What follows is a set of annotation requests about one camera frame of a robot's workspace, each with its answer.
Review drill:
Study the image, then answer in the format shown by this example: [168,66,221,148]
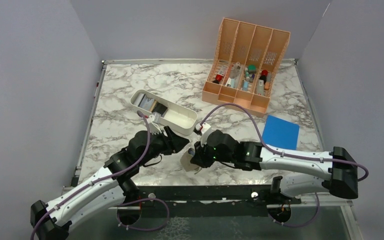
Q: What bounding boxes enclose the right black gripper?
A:
[191,135,235,168]

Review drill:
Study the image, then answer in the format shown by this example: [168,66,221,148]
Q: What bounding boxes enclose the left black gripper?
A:
[138,126,190,167]

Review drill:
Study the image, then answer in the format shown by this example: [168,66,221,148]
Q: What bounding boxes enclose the white oblong plastic tray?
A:
[130,89,198,136]

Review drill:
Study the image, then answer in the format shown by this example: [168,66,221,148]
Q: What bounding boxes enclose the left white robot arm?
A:
[30,126,190,240]

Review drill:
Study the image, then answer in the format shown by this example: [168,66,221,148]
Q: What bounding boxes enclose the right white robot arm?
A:
[190,130,359,204]

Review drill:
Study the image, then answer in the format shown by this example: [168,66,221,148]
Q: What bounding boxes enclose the stack of cards in tray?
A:
[133,92,168,116]

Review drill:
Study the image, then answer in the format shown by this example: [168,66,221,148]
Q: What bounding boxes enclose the blue flat board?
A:
[262,115,300,150]

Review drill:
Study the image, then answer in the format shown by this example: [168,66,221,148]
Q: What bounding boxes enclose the red capped black bottle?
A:
[212,74,224,84]

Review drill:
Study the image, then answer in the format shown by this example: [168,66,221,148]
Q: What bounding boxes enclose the orange marker pen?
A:
[264,72,272,91]

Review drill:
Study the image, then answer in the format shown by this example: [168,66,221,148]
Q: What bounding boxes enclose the green capped bottle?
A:
[247,64,257,74]

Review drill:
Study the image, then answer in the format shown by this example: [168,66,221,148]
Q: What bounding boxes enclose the red capped bottle right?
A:
[259,69,269,84]

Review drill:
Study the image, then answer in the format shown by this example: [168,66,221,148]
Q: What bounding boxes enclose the peach plastic desk organizer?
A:
[201,18,291,117]

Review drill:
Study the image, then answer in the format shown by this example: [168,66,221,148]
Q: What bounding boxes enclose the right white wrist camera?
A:
[195,122,213,144]

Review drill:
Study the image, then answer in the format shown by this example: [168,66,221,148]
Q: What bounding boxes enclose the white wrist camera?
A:
[147,112,164,135]
[195,122,213,144]

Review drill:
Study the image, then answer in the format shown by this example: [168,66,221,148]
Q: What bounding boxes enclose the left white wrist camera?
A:
[147,112,164,135]

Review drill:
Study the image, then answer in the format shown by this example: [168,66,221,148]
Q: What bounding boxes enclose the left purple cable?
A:
[29,110,170,240]

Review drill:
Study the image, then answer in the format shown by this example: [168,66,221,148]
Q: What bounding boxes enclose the purple cable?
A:
[29,110,170,240]
[195,103,370,229]

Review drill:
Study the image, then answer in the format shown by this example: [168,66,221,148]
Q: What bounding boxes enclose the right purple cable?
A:
[195,103,370,229]

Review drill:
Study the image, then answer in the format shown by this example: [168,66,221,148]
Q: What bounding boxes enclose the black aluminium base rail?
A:
[138,184,306,218]

